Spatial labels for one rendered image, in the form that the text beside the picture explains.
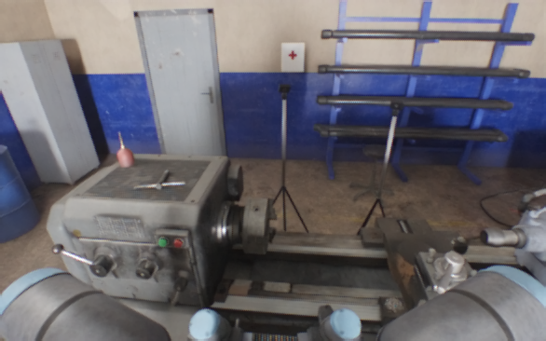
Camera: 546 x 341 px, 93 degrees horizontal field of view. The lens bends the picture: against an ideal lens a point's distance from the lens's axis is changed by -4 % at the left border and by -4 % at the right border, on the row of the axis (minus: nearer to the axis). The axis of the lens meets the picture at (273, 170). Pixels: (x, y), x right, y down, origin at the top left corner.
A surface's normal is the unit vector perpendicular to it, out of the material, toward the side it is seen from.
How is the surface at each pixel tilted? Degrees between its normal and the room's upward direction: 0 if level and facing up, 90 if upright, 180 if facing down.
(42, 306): 15
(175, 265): 90
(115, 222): 90
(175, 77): 90
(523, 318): 35
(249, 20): 90
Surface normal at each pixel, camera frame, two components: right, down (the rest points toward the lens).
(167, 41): -0.10, 0.47
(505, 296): 0.03, -0.84
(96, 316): 0.49, -0.79
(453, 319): -0.47, -0.75
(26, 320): -0.25, -0.48
